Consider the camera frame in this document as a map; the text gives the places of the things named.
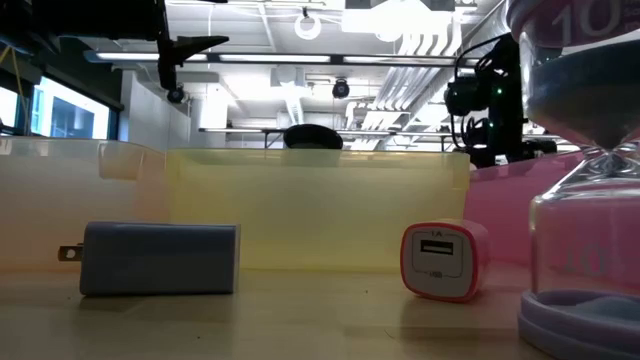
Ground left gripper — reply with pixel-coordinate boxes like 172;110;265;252
30;0;231;91

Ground long ceiling light bar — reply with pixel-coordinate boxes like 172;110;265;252
83;49;481;69

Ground room window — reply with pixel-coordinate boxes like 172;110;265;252
0;74;112;141

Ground orange translucent plastic bin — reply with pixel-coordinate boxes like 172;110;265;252
0;134;172;275

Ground yellow translucent plastic bin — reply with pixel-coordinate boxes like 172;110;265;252
165;147;472;272

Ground white ceiling pipes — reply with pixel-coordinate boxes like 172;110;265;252
349;29;459;151

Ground red white USB charger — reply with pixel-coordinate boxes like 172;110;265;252
399;218;493;304

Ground red translucent plastic bin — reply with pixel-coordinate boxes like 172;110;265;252
462;149;587;267

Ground lavender sand hourglass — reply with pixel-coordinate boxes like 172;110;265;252
504;0;640;360

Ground white ring lamp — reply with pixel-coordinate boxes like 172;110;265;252
293;9;323;42

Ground yellow cable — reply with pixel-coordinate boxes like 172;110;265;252
0;44;27;134

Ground blue-grey wall charger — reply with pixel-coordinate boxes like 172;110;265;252
56;221;242;298

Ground silver ventilation duct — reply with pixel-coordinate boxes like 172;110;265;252
452;2;511;66

